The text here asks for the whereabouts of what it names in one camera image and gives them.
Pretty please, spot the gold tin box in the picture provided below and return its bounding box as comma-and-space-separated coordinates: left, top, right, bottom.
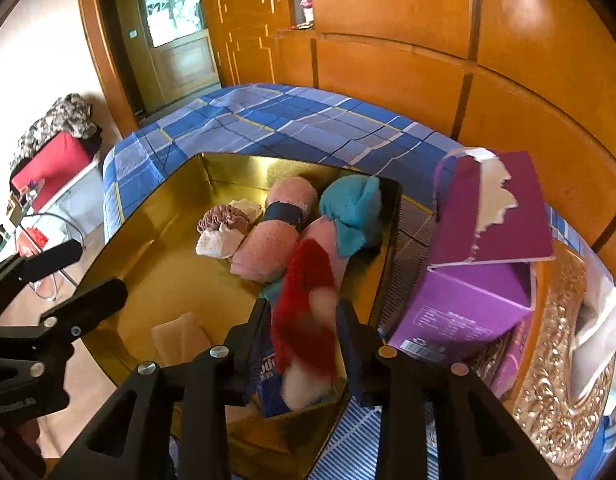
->
75, 151, 404, 480

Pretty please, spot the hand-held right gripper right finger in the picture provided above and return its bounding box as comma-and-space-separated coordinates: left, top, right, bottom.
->
335, 299, 559, 480

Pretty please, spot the wooden door with glass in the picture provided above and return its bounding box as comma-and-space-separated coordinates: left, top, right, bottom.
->
115, 0, 221, 111

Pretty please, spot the purple cardboard box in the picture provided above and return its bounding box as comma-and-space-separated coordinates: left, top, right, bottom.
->
388, 149, 556, 396

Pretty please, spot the red suitcase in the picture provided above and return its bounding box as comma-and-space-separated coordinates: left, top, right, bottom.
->
10, 131, 96, 211

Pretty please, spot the camouflage jacket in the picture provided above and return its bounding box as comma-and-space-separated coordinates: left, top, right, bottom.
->
10, 93, 100, 171

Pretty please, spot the teal fuzzy cloth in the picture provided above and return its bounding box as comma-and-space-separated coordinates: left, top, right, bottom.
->
319, 174, 385, 257

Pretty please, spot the pink towel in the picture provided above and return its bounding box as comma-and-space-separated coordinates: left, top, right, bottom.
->
231, 176, 320, 282

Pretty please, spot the blue tissue pack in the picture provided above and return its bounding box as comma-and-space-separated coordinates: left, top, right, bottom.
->
255, 327, 301, 418

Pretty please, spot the gold embossed tissue box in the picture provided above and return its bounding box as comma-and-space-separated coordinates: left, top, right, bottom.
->
480, 247, 616, 468

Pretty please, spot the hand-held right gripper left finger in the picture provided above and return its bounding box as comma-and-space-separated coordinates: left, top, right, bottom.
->
48, 299, 274, 480

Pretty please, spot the pink brown scrunchie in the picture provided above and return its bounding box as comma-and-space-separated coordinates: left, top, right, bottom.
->
200, 203, 261, 235

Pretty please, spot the wooden striped panel door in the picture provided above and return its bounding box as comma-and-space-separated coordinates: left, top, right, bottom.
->
195, 0, 319, 88

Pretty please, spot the white tissue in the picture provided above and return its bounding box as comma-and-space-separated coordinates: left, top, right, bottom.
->
573, 280, 616, 396

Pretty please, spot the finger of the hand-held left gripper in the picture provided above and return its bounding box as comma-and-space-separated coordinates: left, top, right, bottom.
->
0, 240, 84, 318
38, 279, 129, 346

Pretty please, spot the pink cloth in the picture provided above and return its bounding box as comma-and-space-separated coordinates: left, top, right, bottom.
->
300, 217, 350, 286

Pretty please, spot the red white fuzzy sock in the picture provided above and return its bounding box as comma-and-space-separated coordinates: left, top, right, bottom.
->
270, 237, 339, 409

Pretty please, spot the white low cabinet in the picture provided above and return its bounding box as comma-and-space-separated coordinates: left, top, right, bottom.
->
38, 157, 106, 226

